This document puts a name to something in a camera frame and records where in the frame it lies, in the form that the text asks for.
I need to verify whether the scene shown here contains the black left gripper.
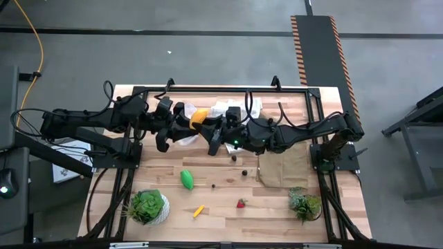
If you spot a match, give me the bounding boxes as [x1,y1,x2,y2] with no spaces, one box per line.
[148,98,200,153]

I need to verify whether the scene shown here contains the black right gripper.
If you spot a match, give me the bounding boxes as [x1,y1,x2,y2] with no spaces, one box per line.
[193,107,257,156]

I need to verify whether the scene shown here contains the yellow toy banana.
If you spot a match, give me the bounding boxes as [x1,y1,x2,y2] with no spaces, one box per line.
[189,109,210,131]

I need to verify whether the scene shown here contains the green ribbed toy vegetable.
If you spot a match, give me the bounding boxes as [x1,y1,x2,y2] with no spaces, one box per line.
[179,169,195,191]

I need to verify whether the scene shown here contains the clear plastic tupperware container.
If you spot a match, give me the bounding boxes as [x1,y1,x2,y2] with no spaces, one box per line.
[174,101,201,147]

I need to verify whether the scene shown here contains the white checked dish towel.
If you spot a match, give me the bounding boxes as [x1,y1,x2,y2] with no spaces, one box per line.
[209,98,264,155]

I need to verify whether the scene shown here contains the brown cloth napkin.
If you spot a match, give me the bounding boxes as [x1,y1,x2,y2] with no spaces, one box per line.
[257,140,310,190]

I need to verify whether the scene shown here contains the green succulent in white pot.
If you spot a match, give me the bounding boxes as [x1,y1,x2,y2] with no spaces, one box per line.
[124,188,171,226]

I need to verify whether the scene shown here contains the white printed paper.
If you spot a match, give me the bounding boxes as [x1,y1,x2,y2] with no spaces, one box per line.
[51,140,93,184]

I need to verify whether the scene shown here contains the small succulent in dark pot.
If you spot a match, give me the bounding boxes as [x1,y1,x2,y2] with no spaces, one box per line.
[287,186,323,225]

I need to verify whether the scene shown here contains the black striped-edge floor mat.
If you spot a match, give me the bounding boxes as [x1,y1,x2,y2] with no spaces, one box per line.
[289,14,363,122]

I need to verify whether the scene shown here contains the grey desk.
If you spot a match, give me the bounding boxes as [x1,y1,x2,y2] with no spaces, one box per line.
[0,65,32,238]

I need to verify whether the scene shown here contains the black computer mouse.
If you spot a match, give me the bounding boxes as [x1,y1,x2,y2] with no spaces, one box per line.
[0,168,19,200]

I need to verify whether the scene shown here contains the dark metal stand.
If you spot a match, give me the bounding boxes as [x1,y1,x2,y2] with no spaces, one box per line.
[381,86,443,202]

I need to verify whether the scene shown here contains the black metal table frame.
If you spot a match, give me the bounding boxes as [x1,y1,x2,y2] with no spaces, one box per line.
[78,75,373,243]

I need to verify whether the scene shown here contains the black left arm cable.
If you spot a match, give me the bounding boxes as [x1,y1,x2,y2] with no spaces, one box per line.
[10,80,120,139]

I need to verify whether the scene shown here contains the black cable clamp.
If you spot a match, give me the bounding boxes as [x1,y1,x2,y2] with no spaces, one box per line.
[17,71,43,82]

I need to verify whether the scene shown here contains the yellow cable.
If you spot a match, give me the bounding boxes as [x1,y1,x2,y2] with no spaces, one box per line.
[12,0,45,132]

